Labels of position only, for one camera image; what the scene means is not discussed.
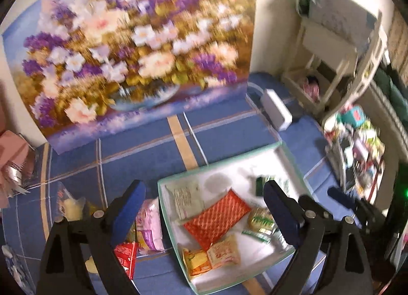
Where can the pink ribbon bouquet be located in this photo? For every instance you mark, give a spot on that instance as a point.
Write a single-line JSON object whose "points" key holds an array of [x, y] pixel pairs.
{"points": [[14, 167]]}

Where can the white tray with teal rim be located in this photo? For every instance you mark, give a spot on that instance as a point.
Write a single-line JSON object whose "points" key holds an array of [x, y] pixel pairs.
{"points": [[220, 183]]}

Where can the floral painting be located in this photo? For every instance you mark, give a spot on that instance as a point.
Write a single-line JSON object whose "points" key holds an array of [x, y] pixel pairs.
{"points": [[134, 59]]}

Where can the cream snack packet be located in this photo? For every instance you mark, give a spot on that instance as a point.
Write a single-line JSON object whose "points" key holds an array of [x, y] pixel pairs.
{"points": [[223, 250]]}

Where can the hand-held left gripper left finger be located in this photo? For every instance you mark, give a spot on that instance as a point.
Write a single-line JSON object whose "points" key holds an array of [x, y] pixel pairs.
{"points": [[130, 205]]}

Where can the dark green packet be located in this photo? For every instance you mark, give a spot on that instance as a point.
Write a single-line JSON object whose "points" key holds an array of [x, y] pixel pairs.
{"points": [[259, 185]]}

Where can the white chair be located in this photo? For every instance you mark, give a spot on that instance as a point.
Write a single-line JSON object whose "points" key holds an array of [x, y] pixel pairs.
{"points": [[325, 55]]}

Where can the red packet with cream cake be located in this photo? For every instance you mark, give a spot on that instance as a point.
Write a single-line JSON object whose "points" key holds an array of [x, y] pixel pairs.
{"points": [[126, 258]]}

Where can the white paper packet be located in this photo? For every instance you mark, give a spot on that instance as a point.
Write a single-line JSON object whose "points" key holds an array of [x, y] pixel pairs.
{"points": [[186, 199]]}

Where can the blue and white packet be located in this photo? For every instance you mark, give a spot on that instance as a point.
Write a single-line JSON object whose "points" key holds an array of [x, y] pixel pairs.
{"points": [[16, 269]]}

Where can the pink snack packet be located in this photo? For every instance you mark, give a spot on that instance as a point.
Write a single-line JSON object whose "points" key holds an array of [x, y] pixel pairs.
{"points": [[149, 224]]}

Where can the white rectangular box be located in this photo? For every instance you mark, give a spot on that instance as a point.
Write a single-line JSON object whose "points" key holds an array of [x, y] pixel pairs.
{"points": [[276, 110]]}

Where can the yellow-green snack packet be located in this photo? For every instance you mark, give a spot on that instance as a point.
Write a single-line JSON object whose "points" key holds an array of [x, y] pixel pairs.
{"points": [[259, 220]]}

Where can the red patterned snack packet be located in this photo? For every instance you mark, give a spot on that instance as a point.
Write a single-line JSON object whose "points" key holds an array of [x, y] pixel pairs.
{"points": [[216, 218]]}

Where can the teal toy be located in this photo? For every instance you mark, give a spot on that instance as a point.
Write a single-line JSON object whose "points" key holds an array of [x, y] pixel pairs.
{"points": [[352, 116]]}

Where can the clear packet with cream bun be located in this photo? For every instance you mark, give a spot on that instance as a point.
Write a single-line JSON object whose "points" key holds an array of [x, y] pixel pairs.
{"points": [[71, 207]]}

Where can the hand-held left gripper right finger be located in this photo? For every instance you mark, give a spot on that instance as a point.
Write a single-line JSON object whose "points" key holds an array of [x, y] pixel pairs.
{"points": [[280, 215]]}

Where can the small green stick packet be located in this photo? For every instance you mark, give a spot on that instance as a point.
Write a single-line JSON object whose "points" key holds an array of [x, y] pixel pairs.
{"points": [[255, 236]]}

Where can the pile of small trinkets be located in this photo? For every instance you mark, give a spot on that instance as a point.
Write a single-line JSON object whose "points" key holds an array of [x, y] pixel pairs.
{"points": [[360, 157]]}

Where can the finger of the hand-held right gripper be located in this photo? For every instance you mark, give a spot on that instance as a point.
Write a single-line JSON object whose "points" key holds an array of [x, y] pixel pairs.
{"points": [[342, 194]]}

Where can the orange snack packet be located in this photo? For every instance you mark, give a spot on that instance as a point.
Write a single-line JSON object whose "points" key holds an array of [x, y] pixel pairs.
{"points": [[196, 263]]}

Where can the blue checked tablecloth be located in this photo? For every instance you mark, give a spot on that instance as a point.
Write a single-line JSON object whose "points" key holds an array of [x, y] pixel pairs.
{"points": [[127, 161]]}

